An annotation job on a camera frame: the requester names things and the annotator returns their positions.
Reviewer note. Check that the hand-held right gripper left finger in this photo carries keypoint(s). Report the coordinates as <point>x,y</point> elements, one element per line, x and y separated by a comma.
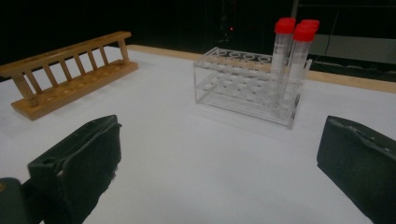
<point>77,165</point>

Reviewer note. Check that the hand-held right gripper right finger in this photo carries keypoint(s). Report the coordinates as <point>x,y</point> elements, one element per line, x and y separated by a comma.
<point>361,165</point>

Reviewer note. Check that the wooden test tube rack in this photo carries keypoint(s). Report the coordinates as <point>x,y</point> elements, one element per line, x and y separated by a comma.
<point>71,90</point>

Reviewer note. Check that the red-capped test tube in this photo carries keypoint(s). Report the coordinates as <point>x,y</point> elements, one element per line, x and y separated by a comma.
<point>289,20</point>
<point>284,28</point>
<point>303,33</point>
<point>312,23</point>

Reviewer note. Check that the clear acrylic test tube rack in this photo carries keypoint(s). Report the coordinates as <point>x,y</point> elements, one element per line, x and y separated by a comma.
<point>236,90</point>

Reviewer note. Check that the white metal stand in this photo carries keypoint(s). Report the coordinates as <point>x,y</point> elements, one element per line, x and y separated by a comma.
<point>358,48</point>

